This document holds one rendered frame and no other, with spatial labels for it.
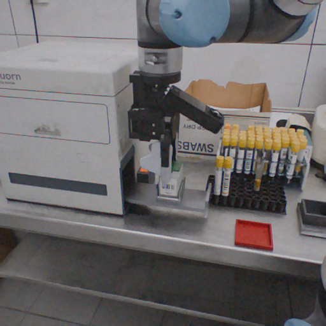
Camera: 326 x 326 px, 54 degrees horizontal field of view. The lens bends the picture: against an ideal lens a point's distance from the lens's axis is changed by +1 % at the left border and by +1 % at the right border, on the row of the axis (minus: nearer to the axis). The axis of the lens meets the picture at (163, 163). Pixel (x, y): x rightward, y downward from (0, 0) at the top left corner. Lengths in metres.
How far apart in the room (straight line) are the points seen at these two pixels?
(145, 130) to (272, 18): 0.27
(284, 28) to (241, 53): 0.67
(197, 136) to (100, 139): 0.34
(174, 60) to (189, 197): 0.28
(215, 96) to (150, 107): 0.56
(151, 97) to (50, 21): 0.81
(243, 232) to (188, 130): 0.34
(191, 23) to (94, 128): 0.28
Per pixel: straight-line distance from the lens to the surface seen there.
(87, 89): 0.58
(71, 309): 1.67
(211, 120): 0.56
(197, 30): 0.41
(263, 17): 0.48
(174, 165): 0.63
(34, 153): 0.69
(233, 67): 1.16
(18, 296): 1.80
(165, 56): 0.53
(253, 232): 0.66
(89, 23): 1.26
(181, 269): 1.41
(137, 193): 0.67
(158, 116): 0.56
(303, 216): 0.69
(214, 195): 0.71
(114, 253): 1.48
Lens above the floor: 1.29
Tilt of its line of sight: 28 degrees down
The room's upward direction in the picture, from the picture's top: straight up
